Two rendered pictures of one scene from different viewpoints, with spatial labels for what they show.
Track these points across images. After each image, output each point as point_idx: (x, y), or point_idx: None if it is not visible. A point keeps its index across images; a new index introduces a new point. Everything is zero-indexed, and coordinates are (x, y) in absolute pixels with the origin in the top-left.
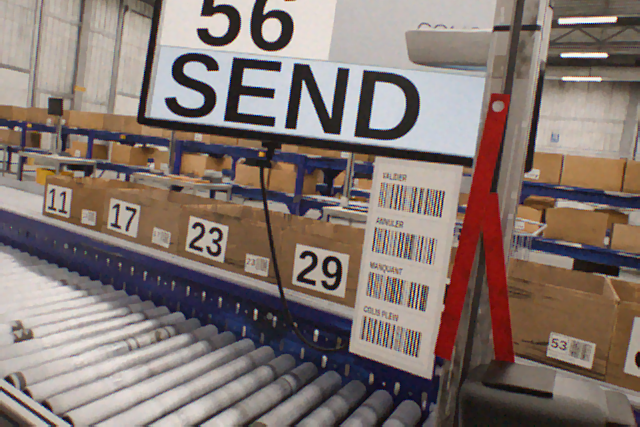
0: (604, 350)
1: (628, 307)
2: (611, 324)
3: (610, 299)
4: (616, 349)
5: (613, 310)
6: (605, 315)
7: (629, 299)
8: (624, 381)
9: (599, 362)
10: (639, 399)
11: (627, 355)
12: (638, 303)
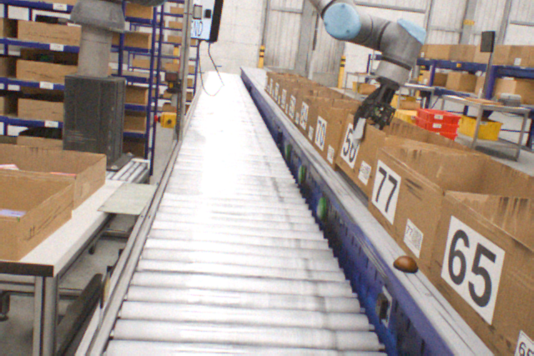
0: (299, 116)
1: (303, 97)
2: (301, 105)
3: (302, 96)
4: (300, 115)
5: (302, 100)
6: (301, 102)
7: None
8: (299, 127)
9: (299, 121)
10: (291, 129)
11: (300, 117)
12: None
